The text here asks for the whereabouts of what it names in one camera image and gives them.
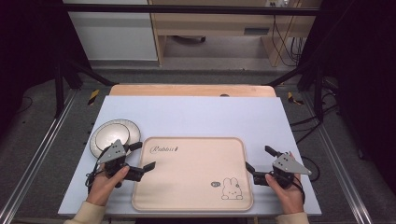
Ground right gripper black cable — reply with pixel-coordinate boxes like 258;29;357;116
292;155;321;203

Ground black horizontal metal bar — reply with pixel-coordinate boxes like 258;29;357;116
64;3;322;17

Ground aluminium floor rail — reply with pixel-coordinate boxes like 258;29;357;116
303;92;375;224
0;89;78;224

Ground black metal stand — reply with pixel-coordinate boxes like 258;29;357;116
266;59;325;123
53;57;117;119

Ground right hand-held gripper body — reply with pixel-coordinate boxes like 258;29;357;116
252;153;312;189

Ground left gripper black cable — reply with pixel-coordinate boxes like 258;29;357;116
85;148;108;194

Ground beige tray with rabbit print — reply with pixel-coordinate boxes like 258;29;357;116
131;136;255;213

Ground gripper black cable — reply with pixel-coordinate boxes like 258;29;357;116
85;148;108;194
292;155;321;203

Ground large dark-rimmed plate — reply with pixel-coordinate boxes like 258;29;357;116
89;119;142;159

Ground light wooden desk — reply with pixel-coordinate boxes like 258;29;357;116
148;0;322;67

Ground person's right hand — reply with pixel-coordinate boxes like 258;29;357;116
264;173;306;216

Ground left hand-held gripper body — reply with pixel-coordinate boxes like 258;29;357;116
96;139;144;189

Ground yellow black striped tape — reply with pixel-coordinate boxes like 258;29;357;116
87;89;101;106
287;91;305;106

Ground small white plate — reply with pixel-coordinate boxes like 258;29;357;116
94;122;131;152

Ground hanging cables bundle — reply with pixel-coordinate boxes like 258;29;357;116
270;14;308;67

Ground person's left hand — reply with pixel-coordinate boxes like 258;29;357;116
86;165;131;207

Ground wooden table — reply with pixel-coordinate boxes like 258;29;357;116
108;83;277;98

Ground black floor cables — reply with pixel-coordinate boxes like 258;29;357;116
289;76;341;145

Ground white cabinet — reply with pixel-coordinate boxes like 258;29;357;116
63;0;159;62

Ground thin black floor cable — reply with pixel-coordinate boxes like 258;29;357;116
14;95;34;115

